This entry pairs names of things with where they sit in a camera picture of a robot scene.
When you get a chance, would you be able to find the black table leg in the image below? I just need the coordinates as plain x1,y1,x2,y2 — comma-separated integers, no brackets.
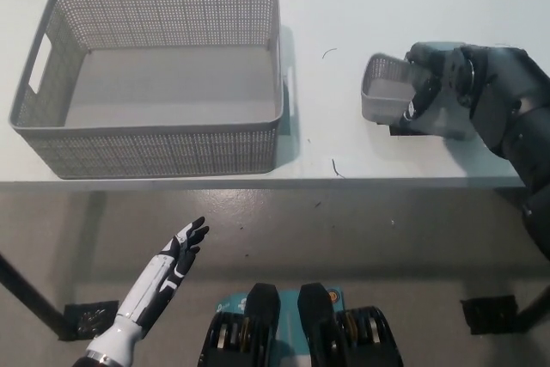
0,250,72,341

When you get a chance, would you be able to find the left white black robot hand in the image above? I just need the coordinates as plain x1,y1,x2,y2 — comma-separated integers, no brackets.
113,217,211,340

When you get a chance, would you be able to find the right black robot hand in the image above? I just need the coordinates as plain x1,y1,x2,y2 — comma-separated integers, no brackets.
400,41,550,158

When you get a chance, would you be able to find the black teal robot body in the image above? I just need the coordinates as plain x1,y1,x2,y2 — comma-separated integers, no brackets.
196,282,406,367

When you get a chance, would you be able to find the small grey perforated basket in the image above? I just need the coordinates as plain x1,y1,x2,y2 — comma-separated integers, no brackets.
359,52,473,142

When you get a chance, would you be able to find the large grey perforated basket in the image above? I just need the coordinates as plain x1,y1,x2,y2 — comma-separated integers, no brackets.
8,0,296,180

